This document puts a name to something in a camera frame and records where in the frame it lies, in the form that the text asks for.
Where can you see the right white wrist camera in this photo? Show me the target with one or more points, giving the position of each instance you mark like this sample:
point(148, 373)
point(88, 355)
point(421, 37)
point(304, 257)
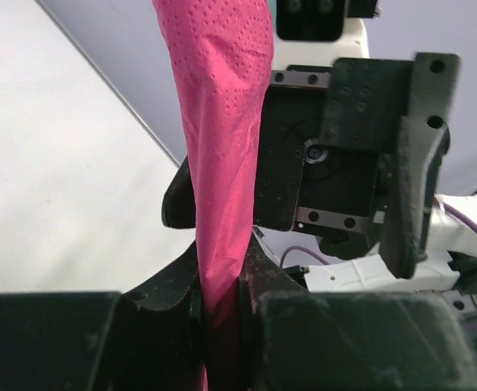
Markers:
point(315, 33)

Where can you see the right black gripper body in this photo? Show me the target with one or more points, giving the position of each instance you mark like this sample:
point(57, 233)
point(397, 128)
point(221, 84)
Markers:
point(327, 138)

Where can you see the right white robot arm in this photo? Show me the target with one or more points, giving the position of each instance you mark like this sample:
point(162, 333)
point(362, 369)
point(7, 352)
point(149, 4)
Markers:
point(450, 262)

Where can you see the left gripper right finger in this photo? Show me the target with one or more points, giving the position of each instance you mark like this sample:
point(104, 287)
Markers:
point(298, 340)

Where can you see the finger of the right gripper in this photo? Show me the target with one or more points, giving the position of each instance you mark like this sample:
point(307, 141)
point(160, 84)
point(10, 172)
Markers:
point(422, 141)
point(178, 204)

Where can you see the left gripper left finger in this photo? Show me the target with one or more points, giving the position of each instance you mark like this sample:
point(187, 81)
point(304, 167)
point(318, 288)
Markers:
point(146, 339)

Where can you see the pink paper napkin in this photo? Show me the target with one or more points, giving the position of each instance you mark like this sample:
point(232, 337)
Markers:
point(221, 54)

